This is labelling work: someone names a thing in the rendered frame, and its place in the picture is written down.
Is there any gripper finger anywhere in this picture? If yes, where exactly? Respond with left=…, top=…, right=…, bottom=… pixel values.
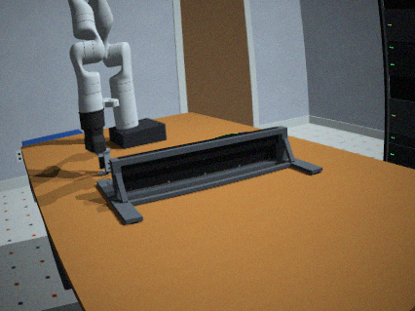
left=96, top=148, right=111, bottom=172
left=98, top=153, right=104, bottom=169

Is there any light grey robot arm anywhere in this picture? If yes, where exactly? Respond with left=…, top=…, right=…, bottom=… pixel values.
left=68, top=0, right=138, bottom=130

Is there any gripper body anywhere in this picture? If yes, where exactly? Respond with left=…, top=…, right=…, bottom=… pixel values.
left=78, top=92, right=119, bottom=153

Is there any dark grey rack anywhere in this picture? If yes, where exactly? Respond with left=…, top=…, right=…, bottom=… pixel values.
left=96, top=126, right=322, bottom=224

